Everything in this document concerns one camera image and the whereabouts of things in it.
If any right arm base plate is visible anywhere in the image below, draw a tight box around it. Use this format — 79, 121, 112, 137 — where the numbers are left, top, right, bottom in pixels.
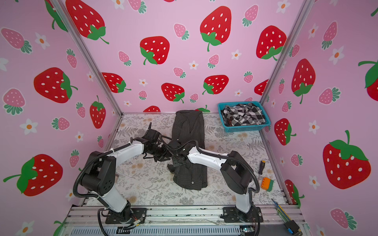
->
220, 207, 264, 223

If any teal plastic basket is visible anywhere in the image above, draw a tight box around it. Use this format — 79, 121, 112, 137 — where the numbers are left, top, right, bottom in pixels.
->
218, 101, 271, 132

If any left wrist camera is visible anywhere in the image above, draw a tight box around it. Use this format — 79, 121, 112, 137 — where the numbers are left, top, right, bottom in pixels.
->
143, 129, 160, 144

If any coloured ribbon cable with connector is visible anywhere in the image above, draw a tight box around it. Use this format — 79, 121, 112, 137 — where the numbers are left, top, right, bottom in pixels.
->
271, 200, 303, 236

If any orange green toy block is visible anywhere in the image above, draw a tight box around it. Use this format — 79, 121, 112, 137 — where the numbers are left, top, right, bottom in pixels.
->
260, 177, 274, 192

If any dark grey pinstriped shirt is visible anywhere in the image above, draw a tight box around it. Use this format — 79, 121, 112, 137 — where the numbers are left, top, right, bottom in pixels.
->
167, 110, 208, 190

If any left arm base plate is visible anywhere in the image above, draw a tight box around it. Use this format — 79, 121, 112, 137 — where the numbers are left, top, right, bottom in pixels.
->
105, 207, 147, 224

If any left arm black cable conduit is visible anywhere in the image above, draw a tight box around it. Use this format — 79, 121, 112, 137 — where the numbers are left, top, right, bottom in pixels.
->
72, 141, 136, 198

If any black handled screwdriver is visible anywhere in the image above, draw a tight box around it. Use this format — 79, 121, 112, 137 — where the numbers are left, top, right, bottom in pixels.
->
258, 160, 266, 181

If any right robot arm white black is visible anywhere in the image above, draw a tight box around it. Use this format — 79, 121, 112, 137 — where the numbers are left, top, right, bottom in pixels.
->
164, 140, 259, 214

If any black white checkered shirt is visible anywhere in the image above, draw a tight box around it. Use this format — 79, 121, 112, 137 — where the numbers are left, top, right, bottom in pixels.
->
221, 103, 266, 126

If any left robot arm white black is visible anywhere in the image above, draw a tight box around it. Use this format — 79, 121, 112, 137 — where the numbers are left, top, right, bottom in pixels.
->
73, 138, 172, 218

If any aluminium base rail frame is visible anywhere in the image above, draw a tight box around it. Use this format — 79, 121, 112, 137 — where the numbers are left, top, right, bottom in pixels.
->
56, 205, 311, 236

